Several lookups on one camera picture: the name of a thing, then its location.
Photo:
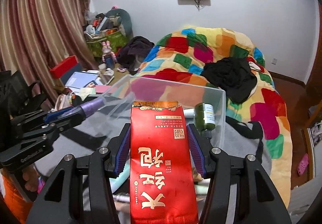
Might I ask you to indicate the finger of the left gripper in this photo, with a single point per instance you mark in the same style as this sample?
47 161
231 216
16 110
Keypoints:
46 117
51 132

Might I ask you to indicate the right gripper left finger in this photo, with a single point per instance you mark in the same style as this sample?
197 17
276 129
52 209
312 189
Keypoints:
79 190

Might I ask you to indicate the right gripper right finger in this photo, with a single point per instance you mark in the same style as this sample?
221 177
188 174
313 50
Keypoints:
257 199

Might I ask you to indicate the mint green bottle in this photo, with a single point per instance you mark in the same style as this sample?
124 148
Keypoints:
121 179

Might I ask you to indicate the red tea packet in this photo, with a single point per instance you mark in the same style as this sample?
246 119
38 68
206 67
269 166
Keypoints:
161 179

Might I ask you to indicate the green spray bottle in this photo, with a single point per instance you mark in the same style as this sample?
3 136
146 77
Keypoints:
205 119

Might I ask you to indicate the blue notebook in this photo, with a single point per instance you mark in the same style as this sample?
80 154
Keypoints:
80 79

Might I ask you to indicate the pink book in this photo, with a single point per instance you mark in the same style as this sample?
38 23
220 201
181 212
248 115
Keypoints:
101 88

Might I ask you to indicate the red box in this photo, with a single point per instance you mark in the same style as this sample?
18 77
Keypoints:
57 71

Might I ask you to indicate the pink slipper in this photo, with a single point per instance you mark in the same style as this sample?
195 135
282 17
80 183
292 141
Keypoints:
303 164

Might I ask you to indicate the pink rabbit toy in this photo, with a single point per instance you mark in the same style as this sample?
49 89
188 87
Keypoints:
108 56

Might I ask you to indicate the grey black rug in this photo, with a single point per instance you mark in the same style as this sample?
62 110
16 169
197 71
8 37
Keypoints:
239 140

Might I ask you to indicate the striped pink curtain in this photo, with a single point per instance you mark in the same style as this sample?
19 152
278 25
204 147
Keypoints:
36 35

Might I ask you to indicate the dark purple clothes pile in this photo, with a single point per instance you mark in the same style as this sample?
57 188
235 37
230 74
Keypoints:
133 53

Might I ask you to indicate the grey plush toy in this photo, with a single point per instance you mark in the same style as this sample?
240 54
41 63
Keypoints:
115 18

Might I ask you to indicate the clear plastic storage bin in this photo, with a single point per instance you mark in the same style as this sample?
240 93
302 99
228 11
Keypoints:
146 93

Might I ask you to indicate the colourful patchwork blanket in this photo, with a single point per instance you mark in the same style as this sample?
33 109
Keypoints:
181 56

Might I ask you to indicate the black garment on bed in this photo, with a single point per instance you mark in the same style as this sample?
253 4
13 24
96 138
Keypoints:
233 75

